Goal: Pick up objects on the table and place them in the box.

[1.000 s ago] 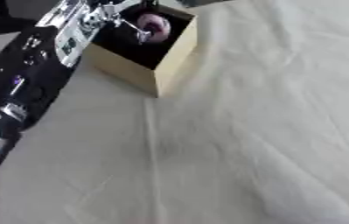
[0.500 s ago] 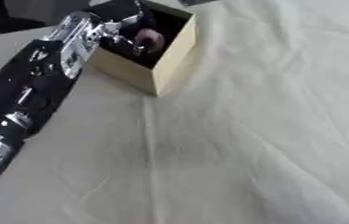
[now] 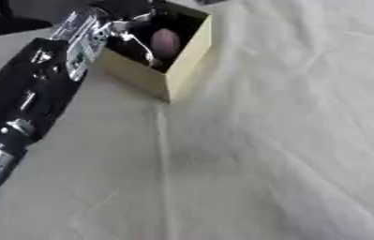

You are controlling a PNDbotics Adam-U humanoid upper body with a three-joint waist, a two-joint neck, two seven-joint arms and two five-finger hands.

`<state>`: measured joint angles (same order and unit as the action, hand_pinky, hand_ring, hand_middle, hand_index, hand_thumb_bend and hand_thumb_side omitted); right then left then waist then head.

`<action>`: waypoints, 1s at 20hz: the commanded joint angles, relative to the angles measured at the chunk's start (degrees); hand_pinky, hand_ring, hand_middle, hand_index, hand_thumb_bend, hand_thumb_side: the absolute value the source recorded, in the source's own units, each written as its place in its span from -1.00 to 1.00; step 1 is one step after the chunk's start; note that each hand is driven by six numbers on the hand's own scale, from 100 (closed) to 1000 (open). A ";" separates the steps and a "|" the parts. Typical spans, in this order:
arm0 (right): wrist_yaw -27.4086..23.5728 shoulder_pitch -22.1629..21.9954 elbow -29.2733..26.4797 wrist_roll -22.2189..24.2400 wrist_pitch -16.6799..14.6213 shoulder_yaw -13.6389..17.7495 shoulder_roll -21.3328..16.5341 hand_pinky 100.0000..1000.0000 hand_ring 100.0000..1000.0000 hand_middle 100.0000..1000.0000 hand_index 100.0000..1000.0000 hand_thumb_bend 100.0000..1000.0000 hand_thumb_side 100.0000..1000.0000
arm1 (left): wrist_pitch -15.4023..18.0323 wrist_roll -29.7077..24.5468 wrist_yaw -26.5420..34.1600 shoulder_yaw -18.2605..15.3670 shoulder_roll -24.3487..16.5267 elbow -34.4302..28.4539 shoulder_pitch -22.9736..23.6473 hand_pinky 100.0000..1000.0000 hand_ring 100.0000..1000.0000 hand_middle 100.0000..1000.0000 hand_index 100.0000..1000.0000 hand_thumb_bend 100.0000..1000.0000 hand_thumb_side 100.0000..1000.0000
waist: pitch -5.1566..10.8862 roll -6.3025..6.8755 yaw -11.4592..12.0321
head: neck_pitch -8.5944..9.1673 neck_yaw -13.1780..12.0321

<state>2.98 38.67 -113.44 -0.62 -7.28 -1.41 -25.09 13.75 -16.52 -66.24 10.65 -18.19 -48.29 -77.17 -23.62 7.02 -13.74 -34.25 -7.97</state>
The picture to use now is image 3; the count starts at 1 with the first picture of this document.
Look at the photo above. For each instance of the pink oval toy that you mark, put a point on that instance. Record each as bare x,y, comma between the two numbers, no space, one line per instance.
166,43

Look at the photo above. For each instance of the tan cardboard box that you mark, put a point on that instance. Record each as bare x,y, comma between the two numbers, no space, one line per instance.
140,76

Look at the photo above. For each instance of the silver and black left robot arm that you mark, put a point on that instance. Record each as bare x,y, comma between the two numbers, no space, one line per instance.
28,90

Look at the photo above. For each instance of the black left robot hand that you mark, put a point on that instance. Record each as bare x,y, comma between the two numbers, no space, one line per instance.
127,11

